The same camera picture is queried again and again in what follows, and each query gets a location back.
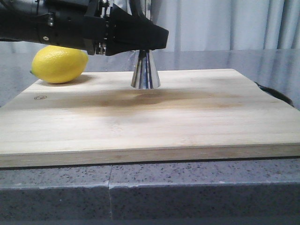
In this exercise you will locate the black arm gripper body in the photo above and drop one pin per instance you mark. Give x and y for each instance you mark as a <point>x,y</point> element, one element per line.
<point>78,24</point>

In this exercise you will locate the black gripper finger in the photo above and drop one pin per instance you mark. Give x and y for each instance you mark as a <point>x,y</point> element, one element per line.
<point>137,8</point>
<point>128,33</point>

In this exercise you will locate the silver steel jigger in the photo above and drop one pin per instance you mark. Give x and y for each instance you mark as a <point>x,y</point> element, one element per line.
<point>145,76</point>

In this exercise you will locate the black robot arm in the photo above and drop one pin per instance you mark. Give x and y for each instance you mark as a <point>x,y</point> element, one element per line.
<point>18,21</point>

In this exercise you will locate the yellow lemon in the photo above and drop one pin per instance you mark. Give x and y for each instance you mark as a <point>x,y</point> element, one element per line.
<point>56,64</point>

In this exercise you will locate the wooden cutting board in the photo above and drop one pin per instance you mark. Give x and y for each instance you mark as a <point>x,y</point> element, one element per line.
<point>98,118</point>

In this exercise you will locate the black cutting board handle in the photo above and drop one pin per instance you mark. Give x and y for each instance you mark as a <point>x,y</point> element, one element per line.
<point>275,94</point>

